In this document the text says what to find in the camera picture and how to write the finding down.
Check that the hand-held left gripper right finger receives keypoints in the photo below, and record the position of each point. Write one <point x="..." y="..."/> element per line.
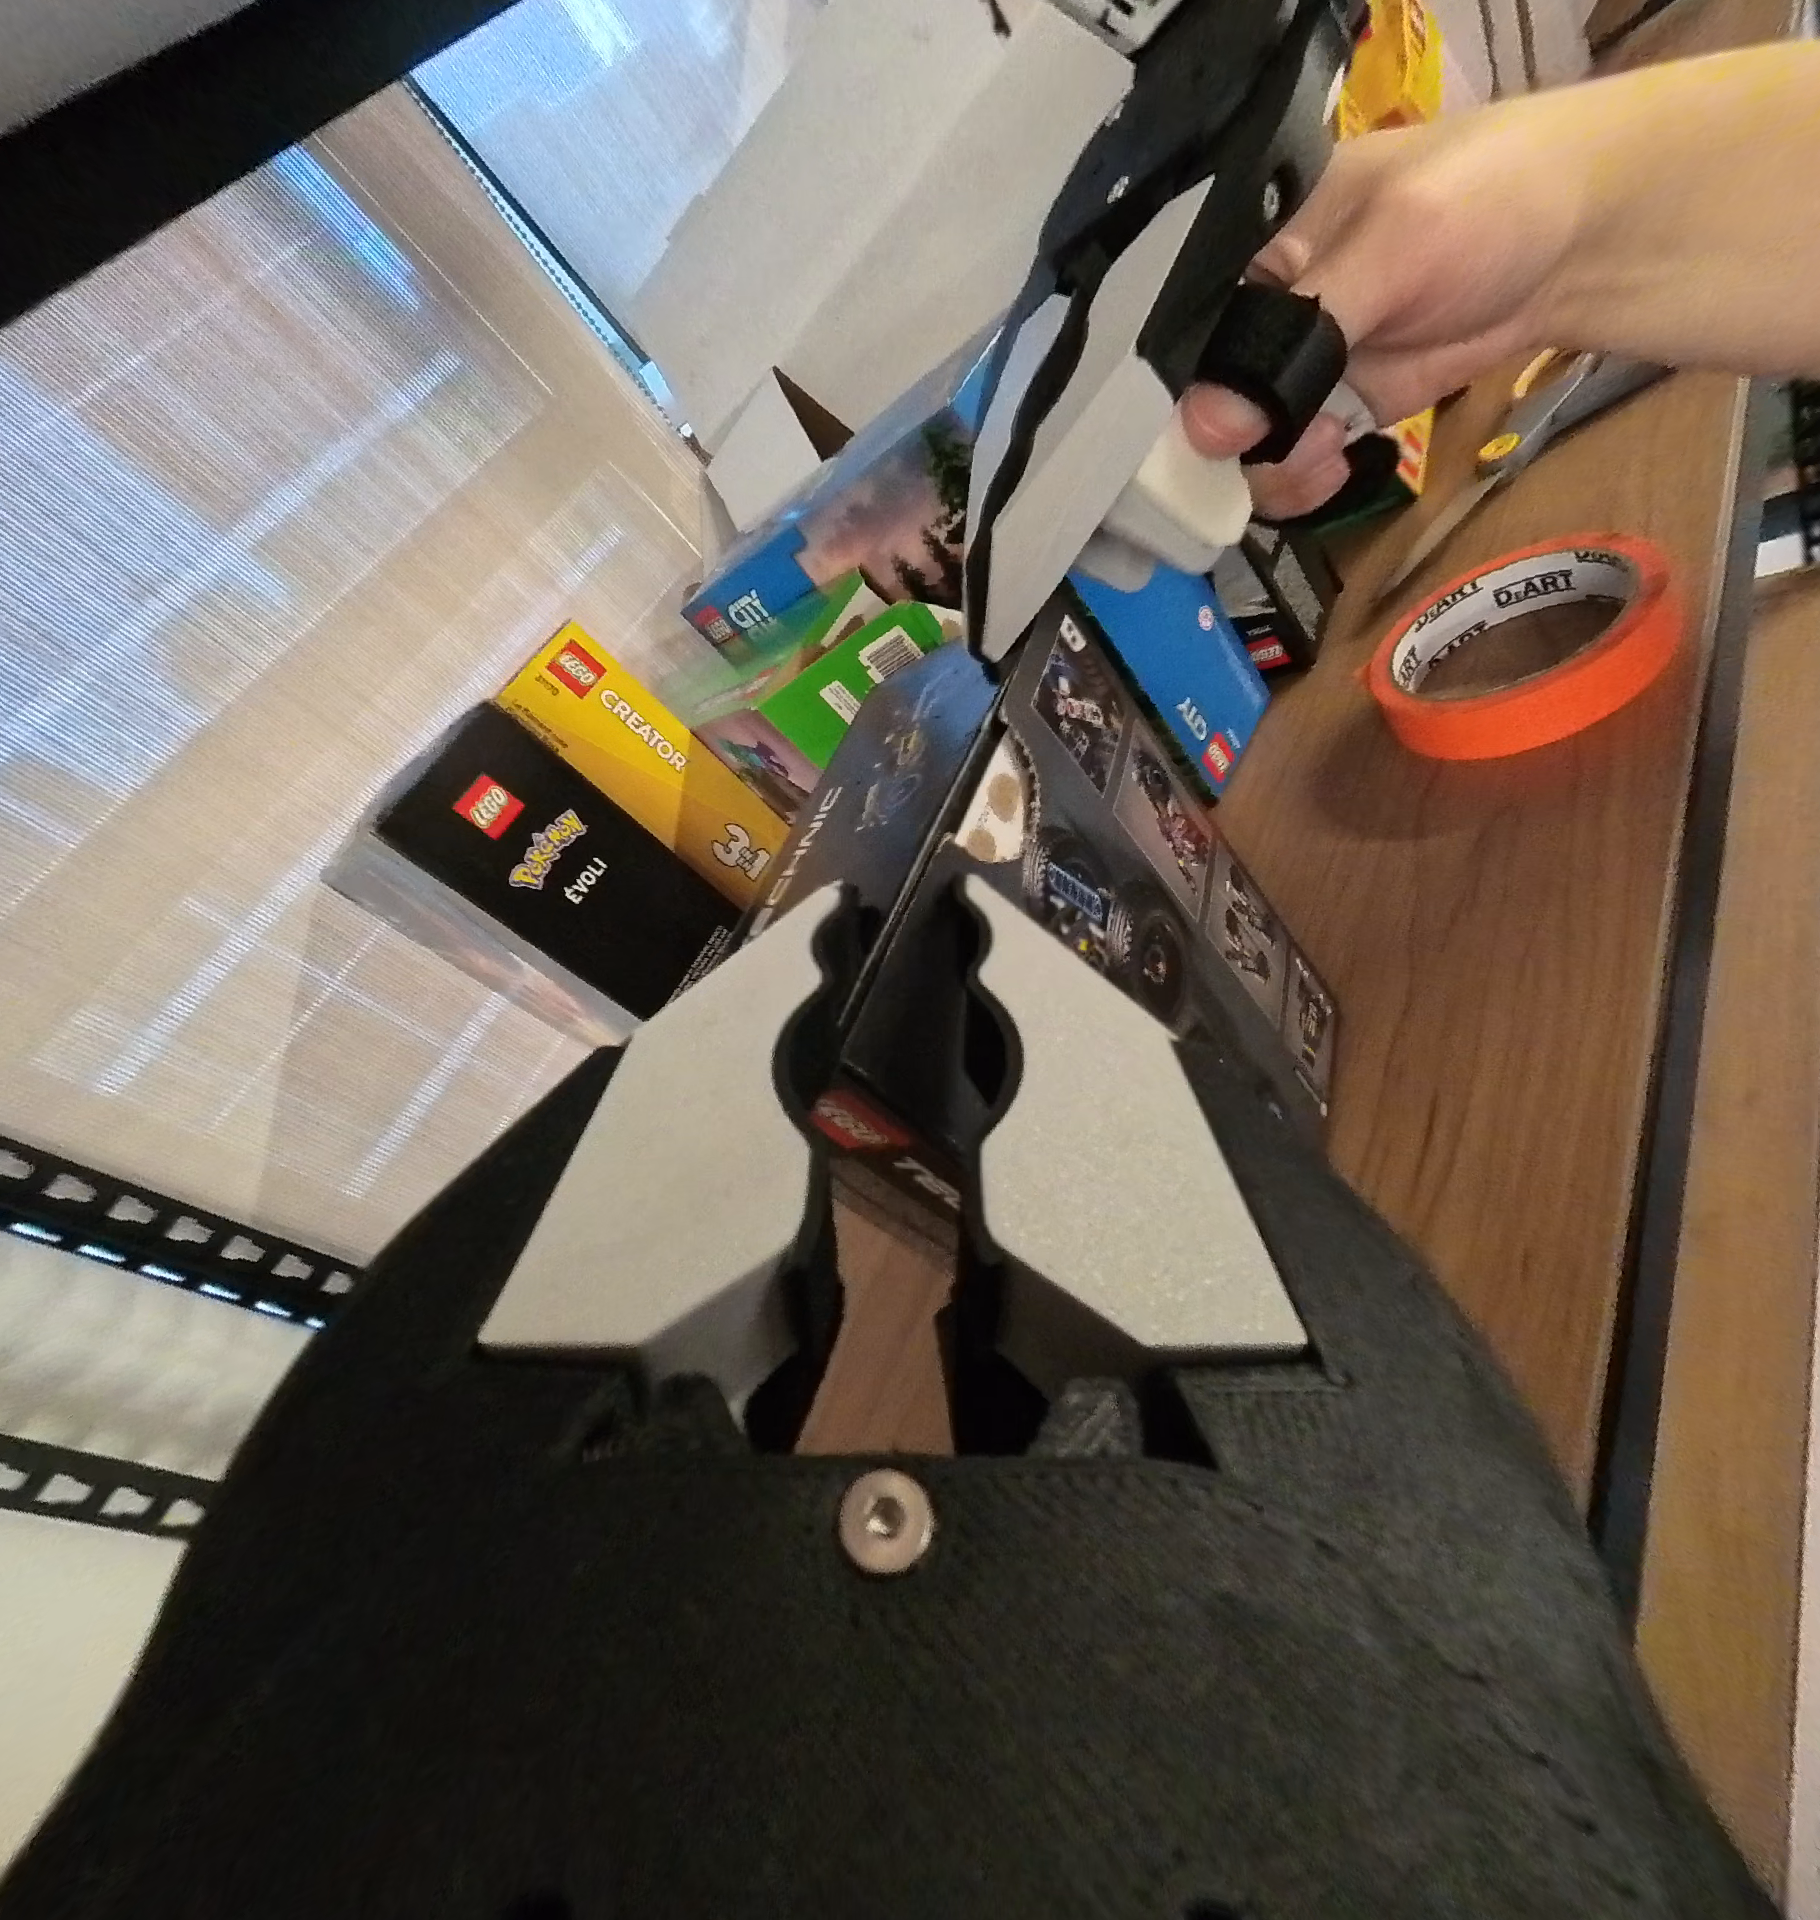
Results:
<point x="1135" y="1198"/>

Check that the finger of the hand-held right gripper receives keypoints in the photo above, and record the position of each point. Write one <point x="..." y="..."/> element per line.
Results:
<point x="1113" y="388"/>
<point x="1006" y="450"/>

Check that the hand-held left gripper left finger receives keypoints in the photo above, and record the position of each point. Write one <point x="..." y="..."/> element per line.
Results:
<point x="669" y="1198"/>

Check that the grey black vehicle toy box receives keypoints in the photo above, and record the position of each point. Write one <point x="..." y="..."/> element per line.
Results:
<point x="1150" y="900"/>

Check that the orange tape roll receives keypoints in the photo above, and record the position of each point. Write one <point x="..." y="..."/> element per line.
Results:
<point x="1525" y="721"/>

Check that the person's right forearm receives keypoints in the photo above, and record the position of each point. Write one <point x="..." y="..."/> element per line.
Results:
<point x="1750" y="194"/>

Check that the person's right hand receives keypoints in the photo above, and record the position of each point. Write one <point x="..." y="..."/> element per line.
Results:
<point x="1436" y="256"/>

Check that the small yellow toy box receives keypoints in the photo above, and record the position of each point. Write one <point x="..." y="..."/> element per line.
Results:
<point x="1387" y="68"/>

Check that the blue toy box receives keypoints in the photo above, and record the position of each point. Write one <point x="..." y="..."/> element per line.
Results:
<point x="1179" y="676"/>
<point x="790" y="586"/>

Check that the small black toy box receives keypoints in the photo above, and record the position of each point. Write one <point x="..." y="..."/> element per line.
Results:
<point x="1283" y="603"/>

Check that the yellow green toy box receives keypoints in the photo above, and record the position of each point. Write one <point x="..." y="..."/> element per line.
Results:
<point x="1401" y="450"/>

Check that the black toy box fox picture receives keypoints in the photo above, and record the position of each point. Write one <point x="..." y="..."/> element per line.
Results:
<point x="579" y="900"/>

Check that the grey yellow scissors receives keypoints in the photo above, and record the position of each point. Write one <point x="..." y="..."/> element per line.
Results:
<point x="1554" y="398"/>

